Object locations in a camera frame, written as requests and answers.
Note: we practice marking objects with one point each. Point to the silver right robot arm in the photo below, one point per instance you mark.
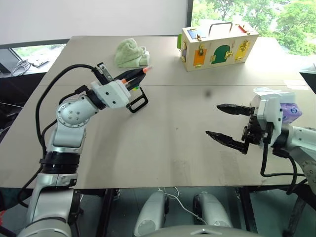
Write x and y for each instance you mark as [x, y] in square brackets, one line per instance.
[303, 138]

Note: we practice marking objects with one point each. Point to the black window frame post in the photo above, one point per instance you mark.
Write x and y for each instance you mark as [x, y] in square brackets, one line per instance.
[189, 17]

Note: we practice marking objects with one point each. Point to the silver rounded robot leg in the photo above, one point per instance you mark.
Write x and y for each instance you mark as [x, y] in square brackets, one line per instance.
[150, 212]
[213, 209]

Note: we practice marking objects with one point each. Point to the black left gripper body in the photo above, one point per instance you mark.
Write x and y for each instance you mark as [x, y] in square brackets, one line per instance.
[103, 72]

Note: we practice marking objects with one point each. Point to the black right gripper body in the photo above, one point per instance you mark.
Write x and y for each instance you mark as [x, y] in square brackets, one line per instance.
[255, 132]

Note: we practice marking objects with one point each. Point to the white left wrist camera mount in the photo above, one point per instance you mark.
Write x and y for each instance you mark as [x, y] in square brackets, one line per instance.
[113, 93]

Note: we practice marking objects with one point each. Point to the black pen with orange tip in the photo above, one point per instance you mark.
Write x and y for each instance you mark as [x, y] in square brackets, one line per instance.
[148, 69]

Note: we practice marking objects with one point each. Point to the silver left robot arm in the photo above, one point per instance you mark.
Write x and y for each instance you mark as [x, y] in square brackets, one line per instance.
[71, 116]

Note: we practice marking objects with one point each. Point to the purple tissue pack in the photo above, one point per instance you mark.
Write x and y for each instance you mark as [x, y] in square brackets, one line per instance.
[292, 112]

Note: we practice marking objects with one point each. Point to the pen with green tip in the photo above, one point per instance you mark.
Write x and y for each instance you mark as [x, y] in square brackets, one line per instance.
[135, 88]

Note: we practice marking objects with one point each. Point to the black table leg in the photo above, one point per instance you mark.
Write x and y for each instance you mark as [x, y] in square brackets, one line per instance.
[107, 212]
[247, 209]

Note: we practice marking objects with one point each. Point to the wooden lock box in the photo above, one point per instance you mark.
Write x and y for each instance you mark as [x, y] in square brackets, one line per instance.
[217, 53]

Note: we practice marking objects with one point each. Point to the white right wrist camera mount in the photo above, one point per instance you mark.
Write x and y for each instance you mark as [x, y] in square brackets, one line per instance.
[270, 111]

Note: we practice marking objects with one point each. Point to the black pen holder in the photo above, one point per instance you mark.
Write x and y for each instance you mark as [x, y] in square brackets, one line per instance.
[142, 101]

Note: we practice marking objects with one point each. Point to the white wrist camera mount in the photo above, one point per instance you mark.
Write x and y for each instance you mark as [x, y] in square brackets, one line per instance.
[113, 93]
[270, 111]

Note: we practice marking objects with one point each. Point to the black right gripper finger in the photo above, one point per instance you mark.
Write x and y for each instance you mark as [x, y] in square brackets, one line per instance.
[229, 140]
[234, 109]

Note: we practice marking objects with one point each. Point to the green folded towel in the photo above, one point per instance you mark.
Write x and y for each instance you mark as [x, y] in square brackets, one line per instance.
[128, 53]

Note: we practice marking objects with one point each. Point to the silver robot torso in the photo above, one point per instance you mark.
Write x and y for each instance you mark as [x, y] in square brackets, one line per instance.
[197, 232]

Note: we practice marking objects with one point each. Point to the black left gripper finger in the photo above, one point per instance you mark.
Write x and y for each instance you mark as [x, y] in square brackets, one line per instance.
[139, 79]
[130, 74]

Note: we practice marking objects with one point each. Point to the white flat device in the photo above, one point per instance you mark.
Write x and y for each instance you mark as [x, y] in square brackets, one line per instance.
[39, 62]

